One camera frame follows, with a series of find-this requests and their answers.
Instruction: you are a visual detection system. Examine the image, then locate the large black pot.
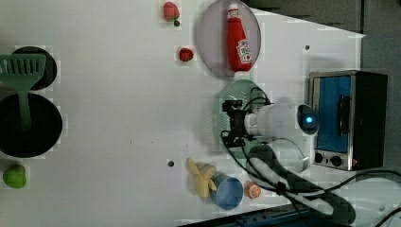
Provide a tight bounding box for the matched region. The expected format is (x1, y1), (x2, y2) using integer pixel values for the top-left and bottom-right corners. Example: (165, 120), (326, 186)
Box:
(0, 94), (62, 158)

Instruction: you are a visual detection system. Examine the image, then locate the silver black toaster oven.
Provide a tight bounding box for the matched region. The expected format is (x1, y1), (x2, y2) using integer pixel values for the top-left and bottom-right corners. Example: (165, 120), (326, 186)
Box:
(308, 70), (388, 171)

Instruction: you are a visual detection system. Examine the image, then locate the green plastic spatula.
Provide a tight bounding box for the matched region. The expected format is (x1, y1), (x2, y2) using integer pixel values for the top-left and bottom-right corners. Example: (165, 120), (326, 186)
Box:
(0, 54), (46, 132)

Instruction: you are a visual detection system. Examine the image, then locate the small red toy strawberry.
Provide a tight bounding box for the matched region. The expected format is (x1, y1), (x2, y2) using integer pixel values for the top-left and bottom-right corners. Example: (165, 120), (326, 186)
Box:
(179, 47), (194, 61)

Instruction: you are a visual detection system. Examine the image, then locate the red plush ketchup bottle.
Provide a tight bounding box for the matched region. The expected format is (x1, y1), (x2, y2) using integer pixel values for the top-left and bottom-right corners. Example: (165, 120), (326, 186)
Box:
(227, 3), (253, 72)

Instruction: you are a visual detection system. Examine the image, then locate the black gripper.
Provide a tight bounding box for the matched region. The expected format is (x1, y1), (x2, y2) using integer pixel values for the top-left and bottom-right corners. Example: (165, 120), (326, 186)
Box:
(220, 100), (246, 148)

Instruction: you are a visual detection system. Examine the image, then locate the green toy pear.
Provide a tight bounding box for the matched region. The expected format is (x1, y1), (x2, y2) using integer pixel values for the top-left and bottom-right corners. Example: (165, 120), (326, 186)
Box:
(3, 165), (26, 189)

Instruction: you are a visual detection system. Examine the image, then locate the toy orange slice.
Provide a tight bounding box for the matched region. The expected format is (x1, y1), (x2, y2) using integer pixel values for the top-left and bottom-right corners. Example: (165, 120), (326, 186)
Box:
(244, 182), (261, 200)

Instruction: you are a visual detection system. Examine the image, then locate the blue plastic cup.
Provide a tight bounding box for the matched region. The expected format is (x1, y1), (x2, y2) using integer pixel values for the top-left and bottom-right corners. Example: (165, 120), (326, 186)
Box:
(210, 172), (244, 210)

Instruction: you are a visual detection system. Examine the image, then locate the pink toy strawberry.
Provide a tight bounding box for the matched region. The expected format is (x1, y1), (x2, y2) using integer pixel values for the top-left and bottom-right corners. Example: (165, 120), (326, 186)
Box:
(163, 2), (180, 22)

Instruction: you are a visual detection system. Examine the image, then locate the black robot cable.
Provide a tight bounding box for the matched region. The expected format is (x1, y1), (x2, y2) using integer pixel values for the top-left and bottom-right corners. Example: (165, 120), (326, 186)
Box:
(220, 86), (401, 227)

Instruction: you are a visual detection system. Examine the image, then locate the mint green plastic strainer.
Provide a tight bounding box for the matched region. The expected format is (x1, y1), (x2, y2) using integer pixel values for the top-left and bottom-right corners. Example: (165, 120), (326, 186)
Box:
(212, 76), (270, 159)

